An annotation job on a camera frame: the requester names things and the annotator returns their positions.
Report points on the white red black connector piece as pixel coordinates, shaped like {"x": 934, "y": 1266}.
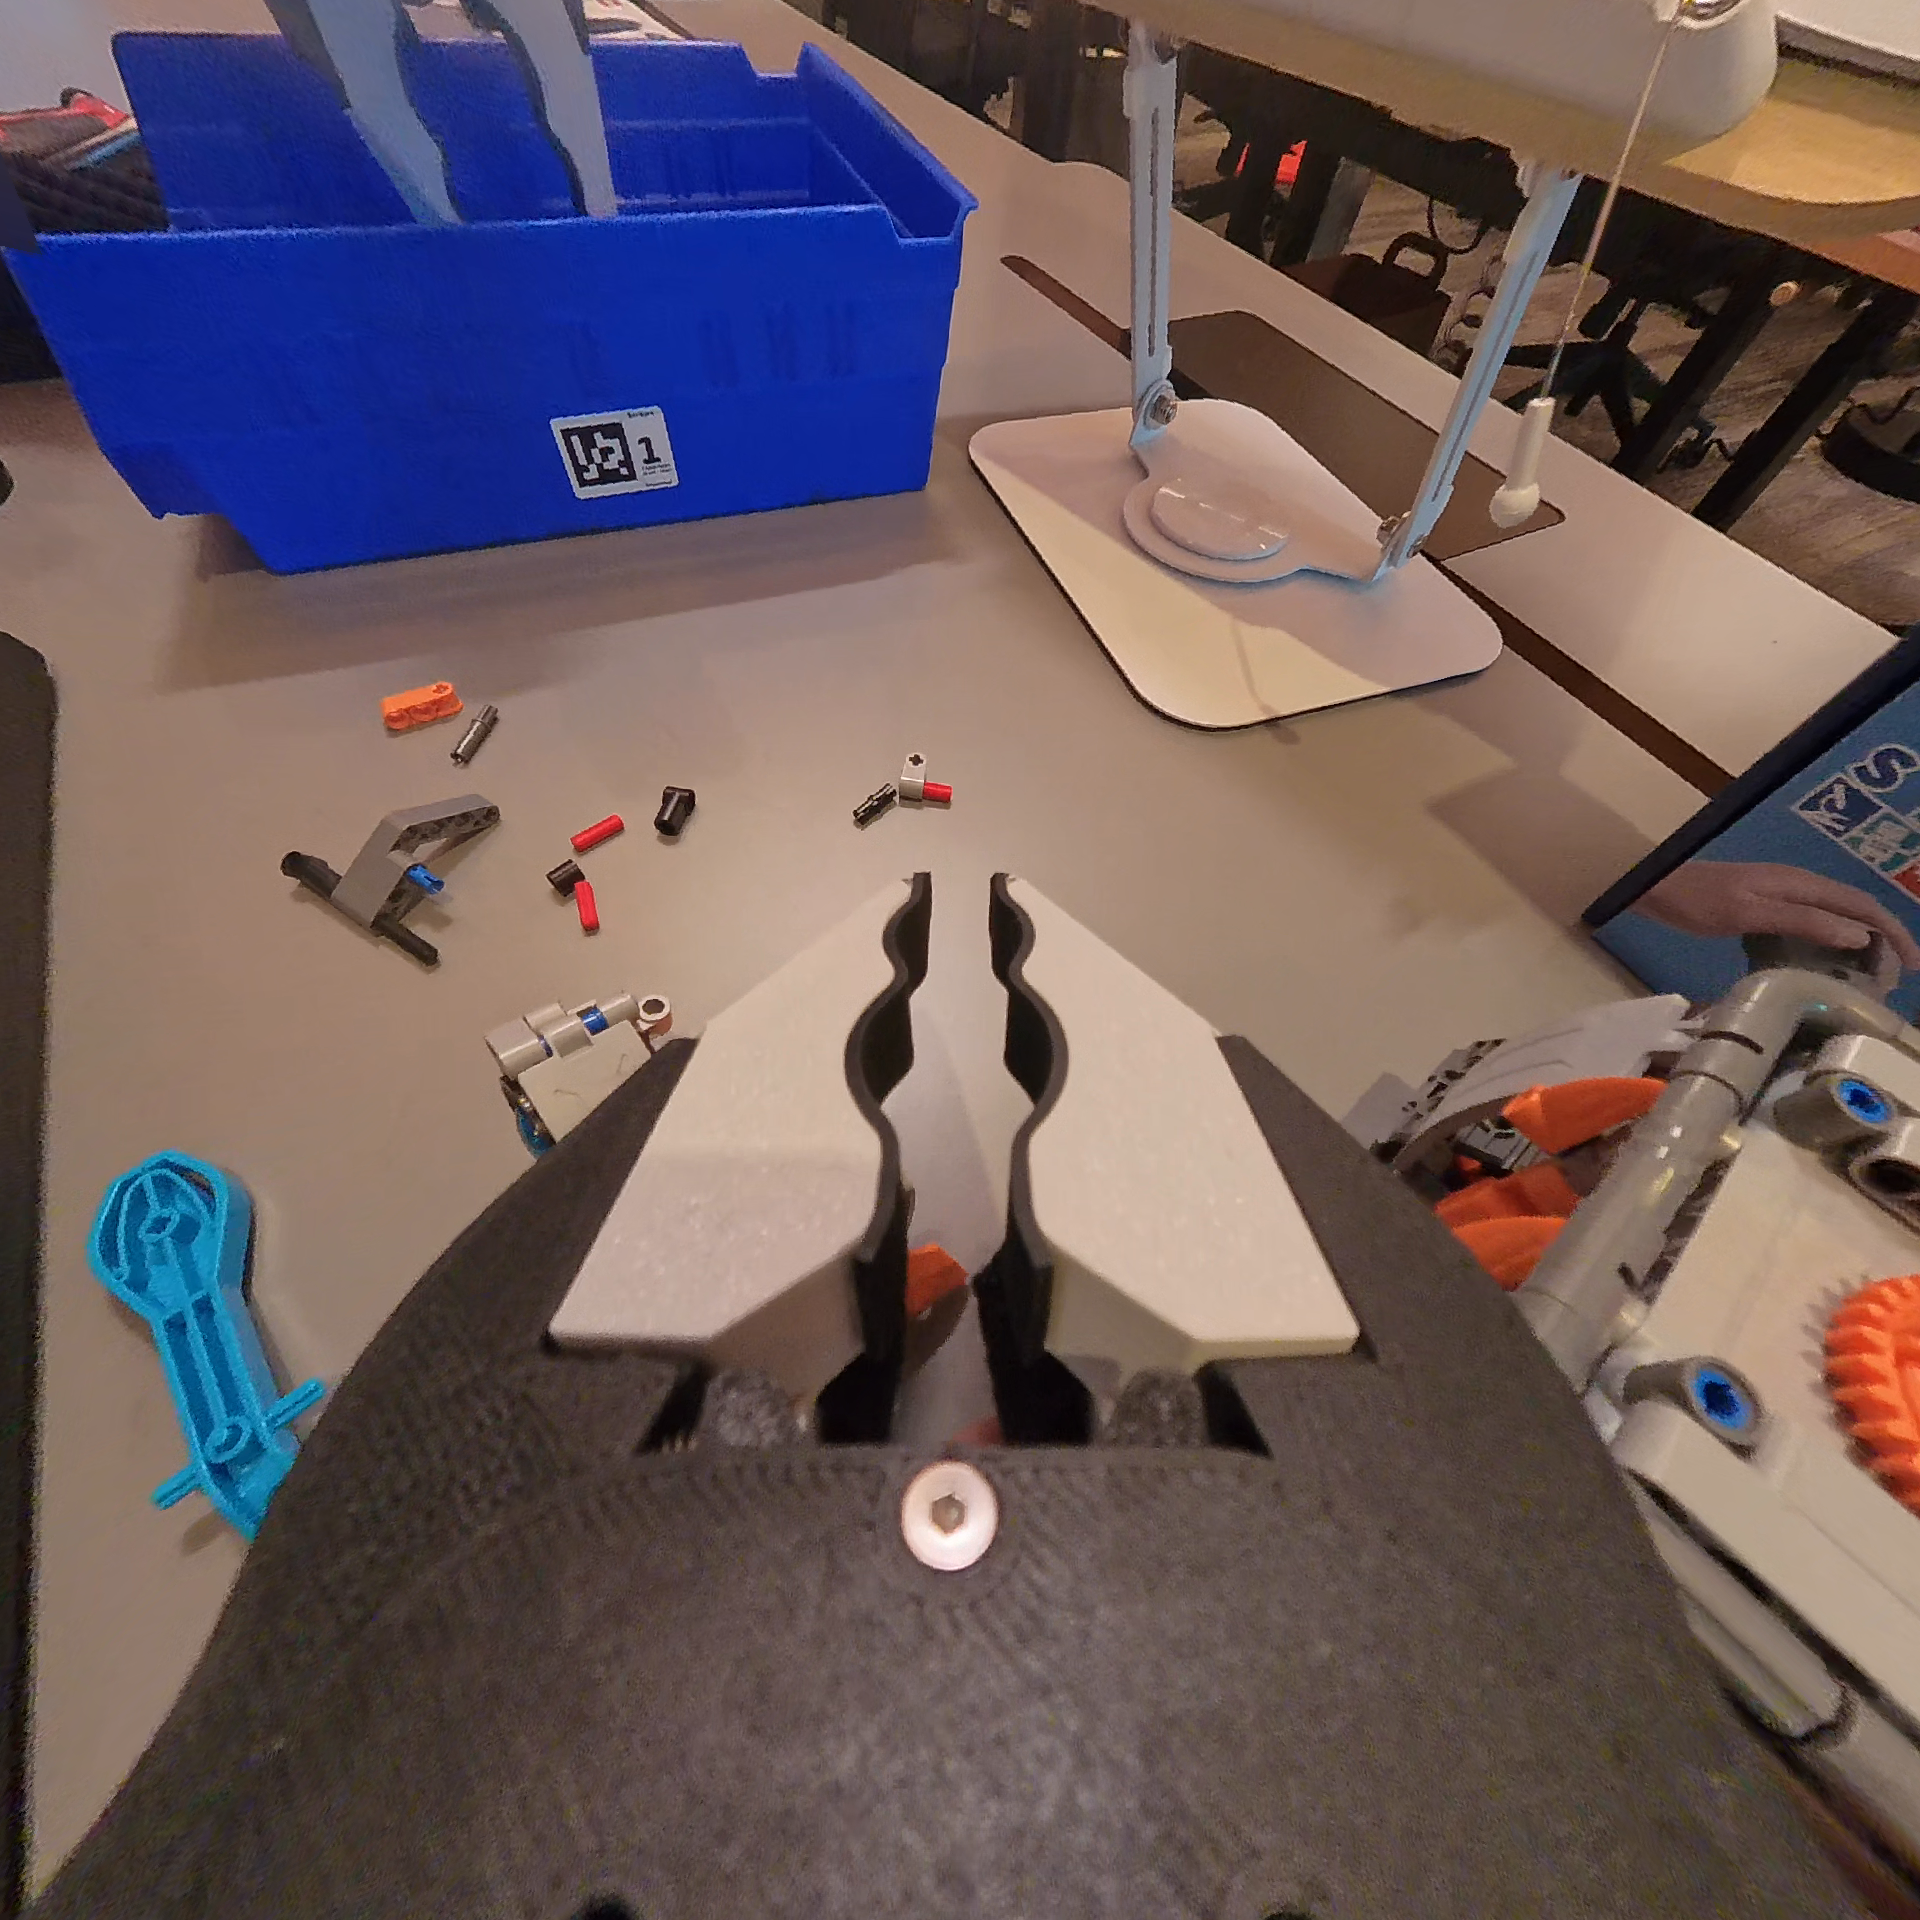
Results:
{"x": 913, "y": 783}

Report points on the tracked toy robot body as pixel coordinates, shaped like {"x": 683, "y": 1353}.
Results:
{"x": 1726, "y": 1278}

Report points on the grey orange toy robot head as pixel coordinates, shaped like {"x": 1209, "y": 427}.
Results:
{"x": 571, "y": 1076}

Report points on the white stand base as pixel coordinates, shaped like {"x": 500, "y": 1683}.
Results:
{"x": 1277, "y": 629}

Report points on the black waffle foam pad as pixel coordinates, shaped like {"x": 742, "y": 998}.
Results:
{"x": 93, "y": 191}

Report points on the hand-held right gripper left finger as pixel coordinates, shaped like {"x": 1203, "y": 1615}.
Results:
{"x": 723, "y": 1197}

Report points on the dark grey toy pin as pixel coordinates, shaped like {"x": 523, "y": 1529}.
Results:
{"x": 480, "y": 734}

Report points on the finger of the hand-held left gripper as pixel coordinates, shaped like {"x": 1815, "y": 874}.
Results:
{"x": 372, "y": 93}
{"x": 564, "y": 78}

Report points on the black toy axle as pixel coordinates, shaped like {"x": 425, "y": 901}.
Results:
{"x": 301, "y": 866}

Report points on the orange toy connector block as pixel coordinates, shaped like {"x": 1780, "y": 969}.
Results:
{"x": 417, "y": 702}

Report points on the grey bent toy beam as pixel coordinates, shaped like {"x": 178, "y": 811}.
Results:
{"x": 406, "y": 856}

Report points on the blue toy kit box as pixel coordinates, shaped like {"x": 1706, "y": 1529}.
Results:
{"x": 1797, "y": 874}

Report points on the blue plastic toy tool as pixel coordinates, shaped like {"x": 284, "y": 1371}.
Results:
{"x": 184, "y": 1307}

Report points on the black studded mat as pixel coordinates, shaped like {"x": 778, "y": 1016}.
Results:
{"x": 17, "y": 1051}

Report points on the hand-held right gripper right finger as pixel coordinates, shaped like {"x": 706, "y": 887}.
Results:
{"x": 1188, "y": 1197}

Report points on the blue plastic bin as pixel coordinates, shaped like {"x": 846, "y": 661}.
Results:
{"x": 372, "y": 343}

